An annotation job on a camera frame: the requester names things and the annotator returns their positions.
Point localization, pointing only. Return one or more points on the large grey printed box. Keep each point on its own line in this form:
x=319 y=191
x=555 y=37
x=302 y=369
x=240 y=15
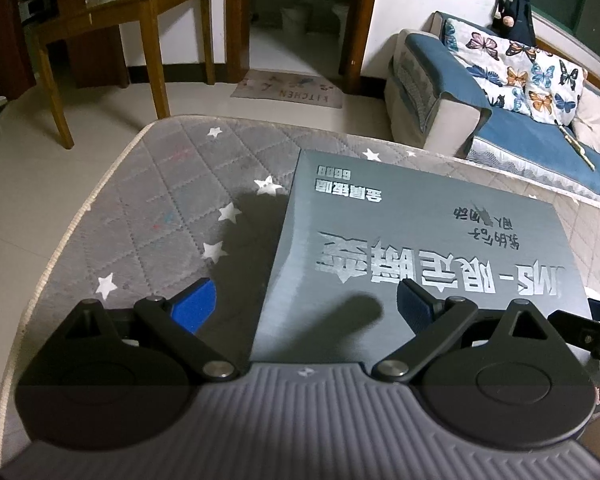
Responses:
x=380 y=210

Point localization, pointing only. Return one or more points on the butterfly print pillow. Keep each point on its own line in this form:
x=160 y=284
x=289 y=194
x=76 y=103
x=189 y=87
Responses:
x=510 y=70

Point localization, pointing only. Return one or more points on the slim yellow stick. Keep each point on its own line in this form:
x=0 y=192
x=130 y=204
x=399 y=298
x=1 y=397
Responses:
x=575 y=145

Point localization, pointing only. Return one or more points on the grey star-quilted desktop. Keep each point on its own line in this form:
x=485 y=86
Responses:
x=155 y=200

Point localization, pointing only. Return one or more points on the white bucket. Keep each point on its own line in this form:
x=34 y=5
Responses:
x=341 y=19

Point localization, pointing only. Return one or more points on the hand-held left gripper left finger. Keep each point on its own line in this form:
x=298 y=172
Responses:
x=197 y=305

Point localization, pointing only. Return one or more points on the grey door mat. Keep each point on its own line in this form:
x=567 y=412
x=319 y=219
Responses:
x=285 y=90

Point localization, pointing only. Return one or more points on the brown wooden table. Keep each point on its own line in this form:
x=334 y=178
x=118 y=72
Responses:
x=130 y=0

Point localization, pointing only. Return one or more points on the beige pillow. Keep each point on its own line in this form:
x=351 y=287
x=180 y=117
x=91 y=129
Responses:
x=595 y=120

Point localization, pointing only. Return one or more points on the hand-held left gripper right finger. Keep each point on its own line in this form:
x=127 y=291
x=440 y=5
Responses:
x=414 y=305

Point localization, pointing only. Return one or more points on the brown wooden door frame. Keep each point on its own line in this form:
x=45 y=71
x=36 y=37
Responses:
x=236 y=20

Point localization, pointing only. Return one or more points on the dark bag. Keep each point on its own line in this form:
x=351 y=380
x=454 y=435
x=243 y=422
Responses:
x=522 y=25

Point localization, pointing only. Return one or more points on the blue and beige sofa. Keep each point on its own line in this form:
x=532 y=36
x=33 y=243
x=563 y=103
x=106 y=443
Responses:
x=520 y=135

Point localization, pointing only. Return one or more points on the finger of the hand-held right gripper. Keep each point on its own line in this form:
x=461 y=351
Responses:
x=595 y=335

